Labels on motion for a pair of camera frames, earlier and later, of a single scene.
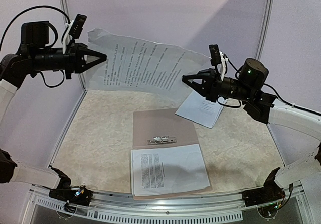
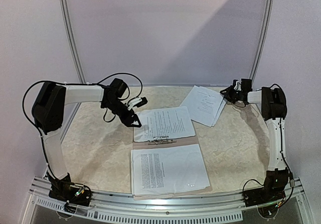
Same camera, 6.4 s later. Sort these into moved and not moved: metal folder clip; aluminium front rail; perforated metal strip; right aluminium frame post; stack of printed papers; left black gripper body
Moved: left black gripper body
Not moved: aluminium front rail; right aluminium frame post; perforated metal strip; stack of printed papers; metal folder clip
